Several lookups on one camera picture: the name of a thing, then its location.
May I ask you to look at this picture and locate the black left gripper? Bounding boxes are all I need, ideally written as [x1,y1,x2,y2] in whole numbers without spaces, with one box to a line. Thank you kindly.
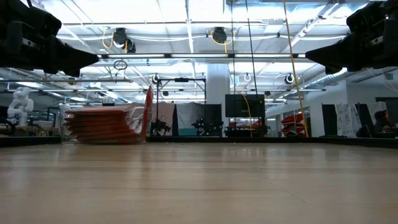
[0,0,100,78]

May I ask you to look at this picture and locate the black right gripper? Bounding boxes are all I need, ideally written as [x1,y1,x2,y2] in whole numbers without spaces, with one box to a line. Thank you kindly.
[305,0,398,75]

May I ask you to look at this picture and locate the black panel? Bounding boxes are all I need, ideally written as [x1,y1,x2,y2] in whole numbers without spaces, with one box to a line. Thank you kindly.
[322,104,337,138]

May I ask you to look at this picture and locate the white patterned cloth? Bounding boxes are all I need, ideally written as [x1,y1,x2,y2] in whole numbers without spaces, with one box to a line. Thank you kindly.
[335,103,366,138]

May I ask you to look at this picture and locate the clear plastic basket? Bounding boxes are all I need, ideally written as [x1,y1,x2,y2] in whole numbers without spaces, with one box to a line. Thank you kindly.
[60,102,155,144]

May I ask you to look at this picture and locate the red racks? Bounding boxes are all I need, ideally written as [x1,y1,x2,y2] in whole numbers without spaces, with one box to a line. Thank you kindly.
[281,112,304,135]

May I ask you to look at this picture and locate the person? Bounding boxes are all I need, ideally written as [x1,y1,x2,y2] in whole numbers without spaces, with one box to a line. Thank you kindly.
[373,109,397,138]

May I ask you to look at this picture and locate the black monitor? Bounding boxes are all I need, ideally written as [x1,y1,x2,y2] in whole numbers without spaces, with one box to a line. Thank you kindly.
[224,94,266,118]

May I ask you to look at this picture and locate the small black robot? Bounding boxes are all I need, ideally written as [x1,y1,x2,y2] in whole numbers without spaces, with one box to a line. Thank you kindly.
[152,119,172,136]

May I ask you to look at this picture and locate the grey hanging sheet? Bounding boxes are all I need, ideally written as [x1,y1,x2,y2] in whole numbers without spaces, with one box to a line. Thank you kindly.
[175,102,206,130]

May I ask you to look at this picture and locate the teal box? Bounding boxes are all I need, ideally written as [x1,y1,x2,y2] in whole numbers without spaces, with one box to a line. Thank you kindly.
[178,128,198,137]

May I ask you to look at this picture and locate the black robot with green lights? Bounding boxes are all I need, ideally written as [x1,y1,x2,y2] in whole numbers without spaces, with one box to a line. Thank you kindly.
[192,118,224,137]

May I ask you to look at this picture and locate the black ceiling cable reel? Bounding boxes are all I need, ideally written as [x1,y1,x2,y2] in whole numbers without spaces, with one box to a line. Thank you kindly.
[102,27,137,54]
[210,27,234,54]

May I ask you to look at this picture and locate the yellow hanging cable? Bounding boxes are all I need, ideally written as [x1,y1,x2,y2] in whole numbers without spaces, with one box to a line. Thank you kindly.
[282,0,310,138]

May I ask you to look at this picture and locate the black rig frame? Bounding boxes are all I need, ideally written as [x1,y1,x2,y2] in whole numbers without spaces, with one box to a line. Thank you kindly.
[155,77,208,137]

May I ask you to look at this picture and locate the black aluminium table frame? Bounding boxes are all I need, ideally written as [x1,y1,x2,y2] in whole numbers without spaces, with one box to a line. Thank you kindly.
[0,135,398,147]

